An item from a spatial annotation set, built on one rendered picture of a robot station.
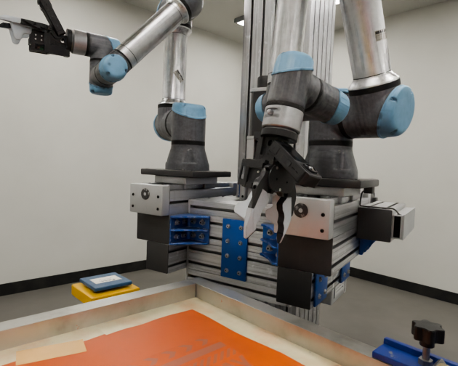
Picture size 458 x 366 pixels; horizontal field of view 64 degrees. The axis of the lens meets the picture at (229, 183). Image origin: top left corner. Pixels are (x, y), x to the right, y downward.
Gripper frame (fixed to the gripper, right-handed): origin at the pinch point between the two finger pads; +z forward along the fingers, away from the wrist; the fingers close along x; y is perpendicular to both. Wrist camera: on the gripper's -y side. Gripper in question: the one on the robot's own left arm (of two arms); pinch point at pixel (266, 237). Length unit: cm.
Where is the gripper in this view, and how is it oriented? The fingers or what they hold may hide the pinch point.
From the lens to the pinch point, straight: 69.5
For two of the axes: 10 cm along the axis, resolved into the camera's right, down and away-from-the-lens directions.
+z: -2.1, 9.8, -0.6
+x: -7.3, -2.0, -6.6
